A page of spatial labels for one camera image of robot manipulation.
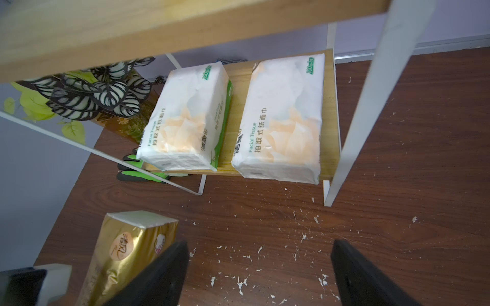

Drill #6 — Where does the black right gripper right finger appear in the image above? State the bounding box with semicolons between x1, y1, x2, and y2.
330;239;419;305

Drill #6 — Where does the artificial green leafy plant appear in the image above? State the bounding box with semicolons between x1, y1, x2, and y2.
4;57;155;136

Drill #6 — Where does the amber translucent plastic vase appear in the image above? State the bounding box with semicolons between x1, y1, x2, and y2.
92;70;163;144

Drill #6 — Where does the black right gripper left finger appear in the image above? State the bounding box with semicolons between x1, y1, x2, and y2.
105;241;190;306

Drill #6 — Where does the gold tissue pack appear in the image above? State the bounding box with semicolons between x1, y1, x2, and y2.
75;210;179;305

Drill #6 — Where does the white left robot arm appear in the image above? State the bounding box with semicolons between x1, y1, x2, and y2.
1;263;72;305

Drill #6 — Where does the white tissue pack green edge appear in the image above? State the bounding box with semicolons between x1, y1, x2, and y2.
137;62;233;172

